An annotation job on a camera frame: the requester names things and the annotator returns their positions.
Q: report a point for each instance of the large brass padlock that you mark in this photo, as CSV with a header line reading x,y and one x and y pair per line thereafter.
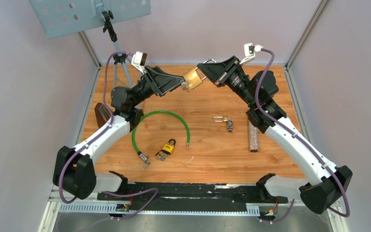
x,y
192,79

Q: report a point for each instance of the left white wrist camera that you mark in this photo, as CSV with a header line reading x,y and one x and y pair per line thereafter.
x,y
138,61

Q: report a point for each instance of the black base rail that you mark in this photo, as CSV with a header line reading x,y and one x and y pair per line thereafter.
x,y
180,199

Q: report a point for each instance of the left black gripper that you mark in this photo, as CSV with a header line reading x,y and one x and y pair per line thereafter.
x,y
173,81

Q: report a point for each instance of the blue music stand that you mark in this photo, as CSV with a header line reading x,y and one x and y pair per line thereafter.
x,y
63,17

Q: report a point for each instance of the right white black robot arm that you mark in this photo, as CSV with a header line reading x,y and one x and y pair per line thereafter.
x,y
324,181

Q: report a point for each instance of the yellow black padlock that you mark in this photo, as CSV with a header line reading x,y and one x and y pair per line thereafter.
x,y
168,148

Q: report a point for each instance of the glittery silver microphone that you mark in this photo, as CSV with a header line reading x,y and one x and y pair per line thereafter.
x,y
253,138

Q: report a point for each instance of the small brass padlock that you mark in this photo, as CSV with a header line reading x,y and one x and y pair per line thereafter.
x,y
225,119

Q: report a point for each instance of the brown wooden metronome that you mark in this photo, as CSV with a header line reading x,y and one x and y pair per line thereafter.
x,y
102,114

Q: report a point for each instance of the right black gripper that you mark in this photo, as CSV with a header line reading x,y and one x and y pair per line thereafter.
x,y
220,72

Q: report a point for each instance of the keys of yellow padlock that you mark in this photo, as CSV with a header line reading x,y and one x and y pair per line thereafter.
x,y
162,155

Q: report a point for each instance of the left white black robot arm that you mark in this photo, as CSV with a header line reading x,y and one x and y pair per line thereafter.
x,y
75,166

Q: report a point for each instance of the keys of cable lock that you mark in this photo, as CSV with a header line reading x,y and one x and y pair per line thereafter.
x,y
145,164

